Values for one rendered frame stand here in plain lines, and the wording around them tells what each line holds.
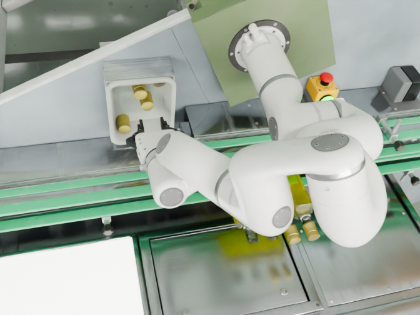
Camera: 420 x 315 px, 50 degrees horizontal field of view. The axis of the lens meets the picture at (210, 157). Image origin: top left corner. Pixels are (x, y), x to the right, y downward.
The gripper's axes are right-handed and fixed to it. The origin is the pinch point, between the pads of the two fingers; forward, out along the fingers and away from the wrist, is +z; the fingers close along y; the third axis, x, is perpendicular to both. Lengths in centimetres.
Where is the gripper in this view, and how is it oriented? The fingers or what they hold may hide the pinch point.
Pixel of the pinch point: (152, 126)
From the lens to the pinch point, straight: 115.9
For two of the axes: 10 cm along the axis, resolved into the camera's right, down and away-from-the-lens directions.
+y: 9.7, -1.4, 2.0
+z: -2.4, -5.6, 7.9
